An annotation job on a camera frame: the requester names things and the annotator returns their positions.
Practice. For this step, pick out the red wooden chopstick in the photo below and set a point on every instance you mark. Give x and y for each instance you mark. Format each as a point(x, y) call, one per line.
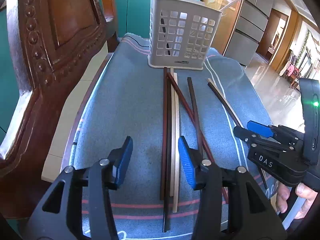
point(182, 100)

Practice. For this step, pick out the blue striped towel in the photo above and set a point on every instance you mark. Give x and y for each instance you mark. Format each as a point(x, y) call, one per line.
point(130, 105)

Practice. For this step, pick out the person's right hand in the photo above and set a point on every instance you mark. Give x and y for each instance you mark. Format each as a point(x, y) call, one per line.
point(306, 196)

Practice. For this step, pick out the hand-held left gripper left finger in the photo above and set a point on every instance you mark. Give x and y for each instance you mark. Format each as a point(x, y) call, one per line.
point(123, 160)

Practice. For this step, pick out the wooden doorway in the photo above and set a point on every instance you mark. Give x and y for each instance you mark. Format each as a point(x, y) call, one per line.
point(287, 30)

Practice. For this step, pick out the dark brown chopstick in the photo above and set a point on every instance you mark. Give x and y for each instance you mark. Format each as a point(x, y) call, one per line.
point(167, 217)
point(217, 96)
point(193, 105)

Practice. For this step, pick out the silver refrigerator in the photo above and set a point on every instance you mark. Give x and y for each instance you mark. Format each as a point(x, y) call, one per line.
point(250, 30)

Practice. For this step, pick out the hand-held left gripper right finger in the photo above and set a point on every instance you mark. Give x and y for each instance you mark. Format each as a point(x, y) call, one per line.
point(186, 165)

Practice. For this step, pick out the teal kitchen cabinet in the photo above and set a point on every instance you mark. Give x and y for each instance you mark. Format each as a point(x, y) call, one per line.
point(135, 10)

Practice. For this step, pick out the wood framed glass partition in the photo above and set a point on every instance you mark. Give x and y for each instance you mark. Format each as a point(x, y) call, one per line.
point(235, 30)

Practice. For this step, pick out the dark red-brown chopstick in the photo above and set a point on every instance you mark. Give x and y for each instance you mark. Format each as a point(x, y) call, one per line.
point(164, 130)

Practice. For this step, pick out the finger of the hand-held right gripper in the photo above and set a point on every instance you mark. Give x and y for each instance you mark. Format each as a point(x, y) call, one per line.
point(241, 132)
point(260, 130)

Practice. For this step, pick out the beige wooden chopstick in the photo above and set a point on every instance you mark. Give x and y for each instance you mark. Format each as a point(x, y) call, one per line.
point(217, 90)
point(177, 175)
point(173, 175)
point(237, 0)

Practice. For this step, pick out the grey plastic utensil holder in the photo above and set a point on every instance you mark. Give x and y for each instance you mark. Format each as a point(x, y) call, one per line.
point(175, 5)

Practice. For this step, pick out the carved wooden chair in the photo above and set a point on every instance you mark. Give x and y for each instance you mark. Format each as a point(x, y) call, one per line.
point(50, 55)

